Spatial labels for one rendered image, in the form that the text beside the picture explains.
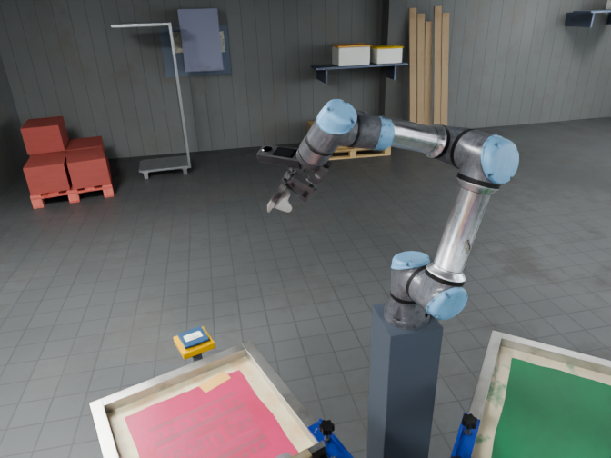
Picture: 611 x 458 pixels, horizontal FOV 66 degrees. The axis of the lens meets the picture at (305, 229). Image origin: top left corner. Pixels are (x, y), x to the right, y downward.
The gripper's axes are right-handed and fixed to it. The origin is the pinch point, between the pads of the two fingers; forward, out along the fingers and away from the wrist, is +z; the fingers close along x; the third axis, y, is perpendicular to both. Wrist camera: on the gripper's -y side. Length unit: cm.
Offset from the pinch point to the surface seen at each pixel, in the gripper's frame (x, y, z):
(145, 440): -53, 7, 68
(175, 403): -38, 9, 73
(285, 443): -39, 43, 49
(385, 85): 622, 59, 324
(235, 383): -23, 24, 69
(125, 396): -43, -6, 77
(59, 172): 222, -235, 430
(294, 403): -26, 41, 51
